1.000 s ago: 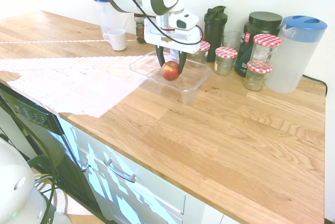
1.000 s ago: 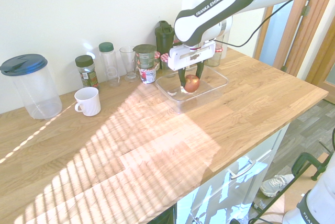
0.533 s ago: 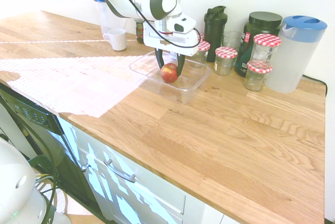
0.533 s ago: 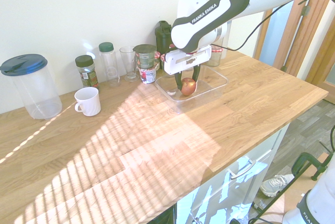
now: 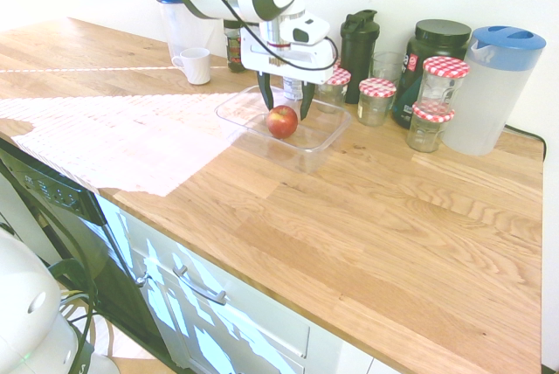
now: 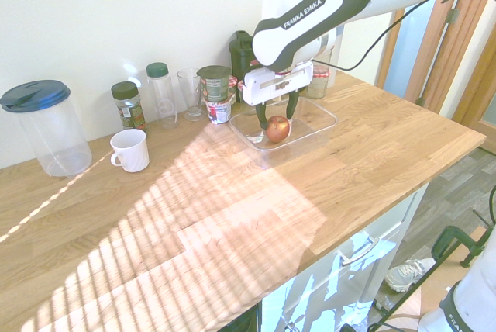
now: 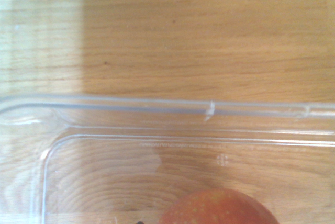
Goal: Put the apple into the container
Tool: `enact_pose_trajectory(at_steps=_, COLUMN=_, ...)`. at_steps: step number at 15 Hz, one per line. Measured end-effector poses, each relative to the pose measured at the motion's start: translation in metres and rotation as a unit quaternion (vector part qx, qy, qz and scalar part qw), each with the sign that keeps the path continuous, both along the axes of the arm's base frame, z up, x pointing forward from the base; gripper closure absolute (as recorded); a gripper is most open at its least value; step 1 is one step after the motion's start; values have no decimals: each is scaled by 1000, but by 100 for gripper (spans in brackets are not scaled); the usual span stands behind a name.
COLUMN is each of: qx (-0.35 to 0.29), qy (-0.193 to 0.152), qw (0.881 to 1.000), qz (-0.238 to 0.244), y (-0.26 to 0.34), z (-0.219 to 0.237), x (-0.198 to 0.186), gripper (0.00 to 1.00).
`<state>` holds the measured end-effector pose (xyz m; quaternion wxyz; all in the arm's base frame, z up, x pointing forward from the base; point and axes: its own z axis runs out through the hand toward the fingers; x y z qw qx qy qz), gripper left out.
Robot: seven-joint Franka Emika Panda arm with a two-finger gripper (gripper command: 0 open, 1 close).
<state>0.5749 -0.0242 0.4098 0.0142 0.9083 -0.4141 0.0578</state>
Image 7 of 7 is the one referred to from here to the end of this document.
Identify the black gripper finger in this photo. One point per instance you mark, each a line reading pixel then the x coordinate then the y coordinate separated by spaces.
pixel 140 222

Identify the red apple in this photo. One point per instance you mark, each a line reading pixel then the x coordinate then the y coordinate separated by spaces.
pixel 217 208

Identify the clear plastic rectangular container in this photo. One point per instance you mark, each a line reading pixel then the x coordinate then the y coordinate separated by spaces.
pixel 104 171

